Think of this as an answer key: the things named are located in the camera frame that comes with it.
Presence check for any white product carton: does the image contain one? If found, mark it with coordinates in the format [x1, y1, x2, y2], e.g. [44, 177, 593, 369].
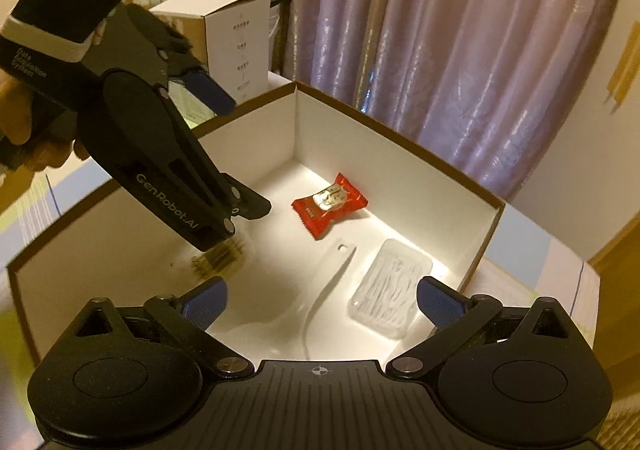
[151, 0, 270, 103]

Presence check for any purple curtain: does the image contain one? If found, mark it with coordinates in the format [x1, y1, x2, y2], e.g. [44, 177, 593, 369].
[283, 0, 618, 199]

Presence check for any brown cardboard storage box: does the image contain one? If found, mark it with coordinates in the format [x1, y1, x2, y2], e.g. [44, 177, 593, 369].
[9, 84, 503, 361]

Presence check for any red snack packet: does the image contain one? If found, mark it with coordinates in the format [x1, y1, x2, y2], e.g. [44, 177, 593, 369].
[291, 173, 369, 240]

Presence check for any person's left hand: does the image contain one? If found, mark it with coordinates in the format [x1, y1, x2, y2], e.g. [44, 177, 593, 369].
[0, 66, 91, 174]

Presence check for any clear box of floss picks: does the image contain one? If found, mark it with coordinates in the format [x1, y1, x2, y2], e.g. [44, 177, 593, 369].
[348, 239, 433, 340]

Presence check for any clear packet of toothpicks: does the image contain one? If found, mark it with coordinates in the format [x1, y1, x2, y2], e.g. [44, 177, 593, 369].
[191, 236, 250, 280]

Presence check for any checkered tablecloth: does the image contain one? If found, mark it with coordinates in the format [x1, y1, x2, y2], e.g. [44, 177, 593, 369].
[0, 71, 601, 366]

